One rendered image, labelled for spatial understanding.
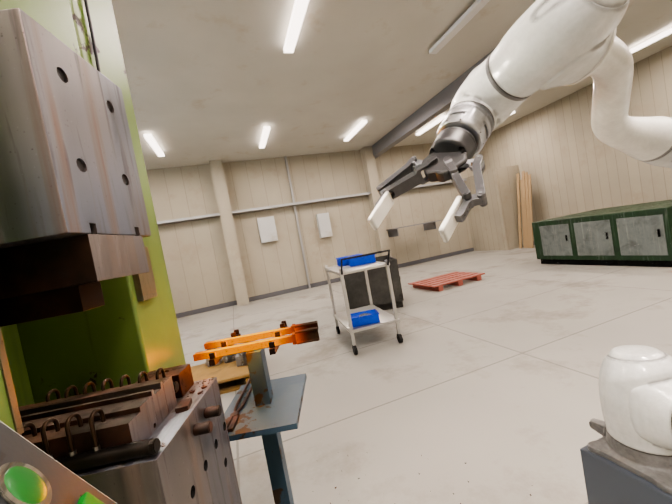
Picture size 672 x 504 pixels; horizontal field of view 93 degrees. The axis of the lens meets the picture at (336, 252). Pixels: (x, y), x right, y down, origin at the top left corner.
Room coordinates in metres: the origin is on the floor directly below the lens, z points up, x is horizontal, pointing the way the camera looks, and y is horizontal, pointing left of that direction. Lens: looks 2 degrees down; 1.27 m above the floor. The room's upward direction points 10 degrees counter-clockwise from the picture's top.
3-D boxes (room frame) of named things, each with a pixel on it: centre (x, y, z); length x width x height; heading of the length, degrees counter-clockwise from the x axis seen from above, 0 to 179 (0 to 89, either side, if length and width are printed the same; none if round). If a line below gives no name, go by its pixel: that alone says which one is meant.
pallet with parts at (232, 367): (3.31, 1.53, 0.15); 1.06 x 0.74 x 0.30; 103
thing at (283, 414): (1.25, 0.38, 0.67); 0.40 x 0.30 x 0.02; 0
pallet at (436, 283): (6.23, -2.02, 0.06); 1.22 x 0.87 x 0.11; 107
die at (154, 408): (0.72, 0.69, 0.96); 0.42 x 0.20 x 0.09; 94
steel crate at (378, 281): (5.49, -0.50, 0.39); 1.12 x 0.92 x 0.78; 175
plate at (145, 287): (1.04, 0.63, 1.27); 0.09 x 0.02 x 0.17; 4
